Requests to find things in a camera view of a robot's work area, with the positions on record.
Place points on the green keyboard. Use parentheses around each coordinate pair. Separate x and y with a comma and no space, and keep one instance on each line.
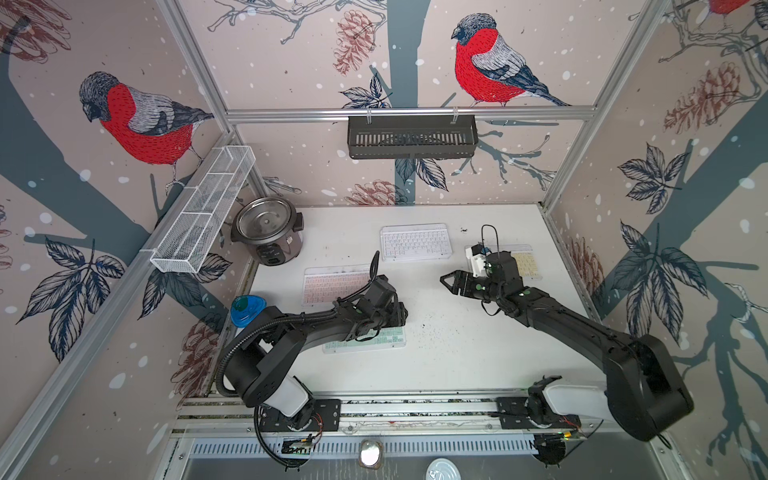
(387,339)

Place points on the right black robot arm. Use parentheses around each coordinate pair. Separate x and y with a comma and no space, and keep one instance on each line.
(645,392)

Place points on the aluminium rail track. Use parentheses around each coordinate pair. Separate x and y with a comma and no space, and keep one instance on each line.
(361,413)

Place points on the yellow keyboard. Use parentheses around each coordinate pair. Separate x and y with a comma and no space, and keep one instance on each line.
(526,261)

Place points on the steel rice cooker pot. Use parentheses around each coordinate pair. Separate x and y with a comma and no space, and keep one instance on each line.
(271,230)

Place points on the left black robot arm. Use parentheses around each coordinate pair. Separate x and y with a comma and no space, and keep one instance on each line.
(255,365)

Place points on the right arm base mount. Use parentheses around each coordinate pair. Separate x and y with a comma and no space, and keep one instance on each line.
(532,411)

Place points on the white keyboard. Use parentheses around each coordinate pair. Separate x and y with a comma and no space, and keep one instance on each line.
(415,242)

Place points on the black hanging wall basket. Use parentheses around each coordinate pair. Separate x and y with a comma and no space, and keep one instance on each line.
(412,137)

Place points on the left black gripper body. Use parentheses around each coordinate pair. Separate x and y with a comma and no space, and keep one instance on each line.
(392,317)

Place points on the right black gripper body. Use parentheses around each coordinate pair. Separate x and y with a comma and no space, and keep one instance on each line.
(488,290)

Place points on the white wire mesh shelf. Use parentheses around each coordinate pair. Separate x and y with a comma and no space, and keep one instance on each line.
(190,238)

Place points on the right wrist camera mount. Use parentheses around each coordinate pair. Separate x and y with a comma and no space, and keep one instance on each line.
(477,259)

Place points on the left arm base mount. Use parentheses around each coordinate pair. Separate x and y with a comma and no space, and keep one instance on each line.
(317,415)

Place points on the blue lidded container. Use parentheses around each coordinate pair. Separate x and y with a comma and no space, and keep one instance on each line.
(245,308)

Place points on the pink keyboard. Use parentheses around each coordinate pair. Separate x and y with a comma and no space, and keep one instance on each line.
(323,285)

